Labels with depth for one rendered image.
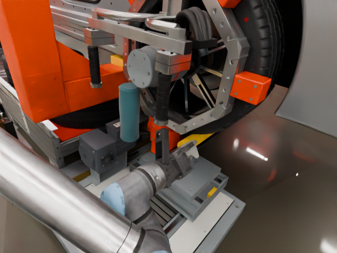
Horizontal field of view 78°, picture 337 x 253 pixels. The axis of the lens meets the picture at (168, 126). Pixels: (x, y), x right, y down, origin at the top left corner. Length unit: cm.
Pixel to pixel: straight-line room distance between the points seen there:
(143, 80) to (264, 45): 39
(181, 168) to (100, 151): 55
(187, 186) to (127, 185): 65
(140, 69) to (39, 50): 46
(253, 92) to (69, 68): 81
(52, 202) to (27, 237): 94
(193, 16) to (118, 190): 47
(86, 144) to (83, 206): 75
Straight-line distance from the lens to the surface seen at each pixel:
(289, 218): 156
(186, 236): 116
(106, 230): 42
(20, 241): 136
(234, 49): 67
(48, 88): 107
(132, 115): 90
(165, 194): 121
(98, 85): 84
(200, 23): 61
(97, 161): 113
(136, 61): 73
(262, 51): 74
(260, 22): 74
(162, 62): 54
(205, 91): 87
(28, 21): 101
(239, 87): 68
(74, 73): 113
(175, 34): 55
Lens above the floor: 107
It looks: 32 degrees down
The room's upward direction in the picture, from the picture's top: 6 degrees clockwise
